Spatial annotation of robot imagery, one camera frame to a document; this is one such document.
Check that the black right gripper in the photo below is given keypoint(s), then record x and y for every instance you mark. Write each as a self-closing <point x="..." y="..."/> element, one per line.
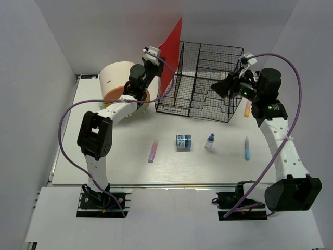
<point x="231" y="82"/>

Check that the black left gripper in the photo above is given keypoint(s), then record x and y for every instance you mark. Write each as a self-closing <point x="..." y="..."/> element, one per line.
<point x="159" y="68"/>

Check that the red folder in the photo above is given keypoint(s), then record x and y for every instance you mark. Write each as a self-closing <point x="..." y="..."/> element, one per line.
<point x="170" y="52"/>

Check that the blue labelled clear jar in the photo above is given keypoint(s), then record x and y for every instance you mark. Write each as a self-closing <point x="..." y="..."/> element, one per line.
<point x="183" y="142"/>

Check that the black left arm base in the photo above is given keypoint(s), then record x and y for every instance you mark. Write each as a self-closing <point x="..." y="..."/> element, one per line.
<point x="100" y="205"/>

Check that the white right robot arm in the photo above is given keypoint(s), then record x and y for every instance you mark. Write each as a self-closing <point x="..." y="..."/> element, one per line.
<point x="294" y="189"/>

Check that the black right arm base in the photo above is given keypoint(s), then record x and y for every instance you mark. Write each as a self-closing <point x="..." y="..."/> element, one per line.
<point x="248" y="210"/>

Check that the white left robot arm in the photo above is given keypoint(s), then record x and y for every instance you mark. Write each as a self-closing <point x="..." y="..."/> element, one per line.
<point x="95" y="135"/>

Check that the orange highlighter pen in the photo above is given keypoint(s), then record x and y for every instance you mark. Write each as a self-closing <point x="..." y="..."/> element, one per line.
<point x="247" y="109"/>

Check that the round white drawer cabinet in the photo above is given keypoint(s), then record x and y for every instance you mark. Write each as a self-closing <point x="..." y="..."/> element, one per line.
<point x="114" y="80"/>

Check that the small blue cap bottle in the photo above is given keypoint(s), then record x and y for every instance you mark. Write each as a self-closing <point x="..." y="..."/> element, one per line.
<point x="210" y="141"/>

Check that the green highlighter pen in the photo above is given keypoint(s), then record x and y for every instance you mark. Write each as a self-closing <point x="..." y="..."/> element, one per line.
<point x="100" y="105"/>

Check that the blue highlighter pen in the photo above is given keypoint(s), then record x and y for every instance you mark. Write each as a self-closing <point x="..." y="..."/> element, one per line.
<point x="247" y="149"/>

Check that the pink highlighter pen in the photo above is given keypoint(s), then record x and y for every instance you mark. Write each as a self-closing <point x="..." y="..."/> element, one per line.
<point x="153" y="151"/>

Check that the black wire mesh organizer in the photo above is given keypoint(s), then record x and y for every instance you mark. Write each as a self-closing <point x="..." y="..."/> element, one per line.
<point x="190" y="94"/>

